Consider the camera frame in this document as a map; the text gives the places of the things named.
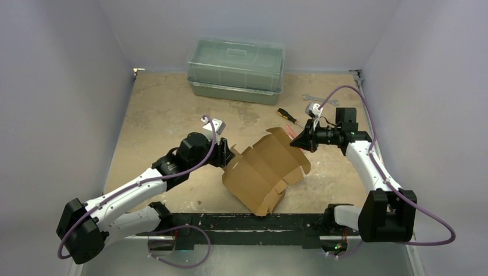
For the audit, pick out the black yellow screwdriver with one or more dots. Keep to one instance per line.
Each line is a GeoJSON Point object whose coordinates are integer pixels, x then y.
{"type": "Point", "coordinates": [286, 115]}

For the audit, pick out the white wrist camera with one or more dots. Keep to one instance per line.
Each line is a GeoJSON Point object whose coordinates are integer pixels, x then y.
{"type": "Point", "coordinates": [213, 128]}
{"type": "Point", "coordinates": [314, 110]}

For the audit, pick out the red pen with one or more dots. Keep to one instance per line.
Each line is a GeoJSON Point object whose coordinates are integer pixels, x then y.
{"type": "Point", "coordinates": [289, 131]}

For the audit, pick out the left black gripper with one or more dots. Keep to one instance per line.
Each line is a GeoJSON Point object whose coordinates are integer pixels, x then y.
{"type": "Point", "coordinates": [223, 154]}

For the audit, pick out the brown cardboard box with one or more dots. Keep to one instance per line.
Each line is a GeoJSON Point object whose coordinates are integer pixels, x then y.
{"type": "Point", "coordinates": [260, 175]}

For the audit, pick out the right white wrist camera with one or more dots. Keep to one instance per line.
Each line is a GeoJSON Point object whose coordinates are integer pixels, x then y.
{"type": "Point", "coordinates": [314, 110]}

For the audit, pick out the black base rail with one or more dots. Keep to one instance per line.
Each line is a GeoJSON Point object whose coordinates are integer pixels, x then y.
{"type": "Point", "coordinates": [306, 230]}

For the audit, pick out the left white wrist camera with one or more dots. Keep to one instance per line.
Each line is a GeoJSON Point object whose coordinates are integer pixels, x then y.
{"type": "Point", "coordinates": [213, 128]}

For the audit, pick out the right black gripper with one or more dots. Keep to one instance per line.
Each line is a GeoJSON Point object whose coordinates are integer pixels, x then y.
{"type": "Point", "coordinates": [310, 135]}

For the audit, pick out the silver wrench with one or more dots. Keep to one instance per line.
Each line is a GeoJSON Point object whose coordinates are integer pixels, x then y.
{"type": "Point", "coordinates": [308, 97]}

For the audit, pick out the green plastic storage box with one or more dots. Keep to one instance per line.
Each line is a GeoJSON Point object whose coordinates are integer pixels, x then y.
{"type": "Point", "coordinates": [238, 70]}

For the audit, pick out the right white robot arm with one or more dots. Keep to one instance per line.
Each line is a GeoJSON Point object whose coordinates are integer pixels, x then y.
{"type": "Point", "coordinates": [387, 214]}

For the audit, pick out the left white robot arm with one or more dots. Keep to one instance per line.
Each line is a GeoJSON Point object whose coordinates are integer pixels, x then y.
{"type": "Point", "coordinates": [86, 228]}

